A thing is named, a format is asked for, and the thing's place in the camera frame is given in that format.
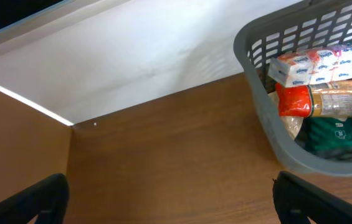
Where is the beige paper pouch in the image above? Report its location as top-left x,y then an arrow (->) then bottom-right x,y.
268,91 -> 303,139

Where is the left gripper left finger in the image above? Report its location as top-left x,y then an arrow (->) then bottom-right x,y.
0,173 -> 69,224

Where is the grey plastic basket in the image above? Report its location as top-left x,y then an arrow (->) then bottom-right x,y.
233,1 -> 352,177

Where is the green coffee sachet bag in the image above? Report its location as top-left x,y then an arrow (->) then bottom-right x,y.
296,117 -> 352,161

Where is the orange spaghetti packet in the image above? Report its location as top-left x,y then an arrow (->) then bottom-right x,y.
275,80 -> 352,118

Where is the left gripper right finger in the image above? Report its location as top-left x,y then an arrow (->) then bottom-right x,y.
272,171 -> 352,224

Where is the tissue multipack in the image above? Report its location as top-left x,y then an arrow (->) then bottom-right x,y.
267,43 -> 352,88

